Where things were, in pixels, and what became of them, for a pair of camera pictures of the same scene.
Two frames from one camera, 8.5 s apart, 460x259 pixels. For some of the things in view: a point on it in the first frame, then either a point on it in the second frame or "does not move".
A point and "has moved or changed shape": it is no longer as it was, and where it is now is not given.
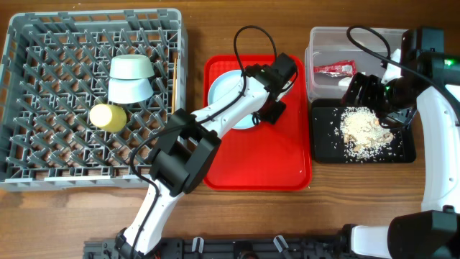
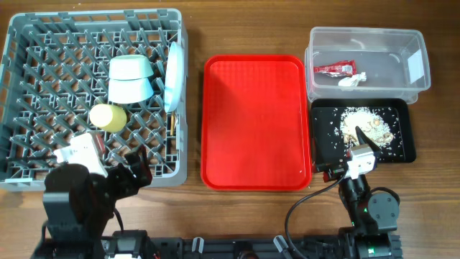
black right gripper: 371,83 to 333,172
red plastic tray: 265,157 does not move
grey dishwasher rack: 79,88 does not move
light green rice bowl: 131,67 does not move
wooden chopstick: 174,88 has moved or changed shape
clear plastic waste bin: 336,54 does not move
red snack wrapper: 343,68 does not move
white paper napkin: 345,81 does not move
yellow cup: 108,117 does not move
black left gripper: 272,118 to 131,184
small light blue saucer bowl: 129,91 does not move
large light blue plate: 224,86 to 174,85
